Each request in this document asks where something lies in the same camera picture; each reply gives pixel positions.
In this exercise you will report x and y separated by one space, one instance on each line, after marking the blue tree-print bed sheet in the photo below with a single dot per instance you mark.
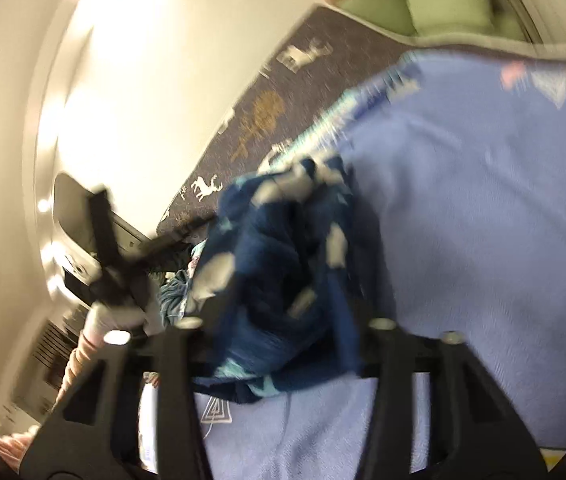
463 210

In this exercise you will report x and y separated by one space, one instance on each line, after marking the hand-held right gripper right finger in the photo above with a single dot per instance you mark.
389 360

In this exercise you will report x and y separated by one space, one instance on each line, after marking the purple deer-print mattress cover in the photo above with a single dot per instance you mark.
273 110

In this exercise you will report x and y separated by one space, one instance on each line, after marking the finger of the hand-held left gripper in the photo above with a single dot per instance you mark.
183 235

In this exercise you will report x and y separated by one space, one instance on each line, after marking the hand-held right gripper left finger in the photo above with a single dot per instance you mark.
178 360

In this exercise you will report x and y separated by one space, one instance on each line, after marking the person's left forearm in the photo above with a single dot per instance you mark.
80 365

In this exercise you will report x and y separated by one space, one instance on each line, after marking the navy fleece garment white print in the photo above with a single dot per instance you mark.
273 260

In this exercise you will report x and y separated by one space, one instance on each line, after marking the pile of dark clothes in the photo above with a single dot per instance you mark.
175 300

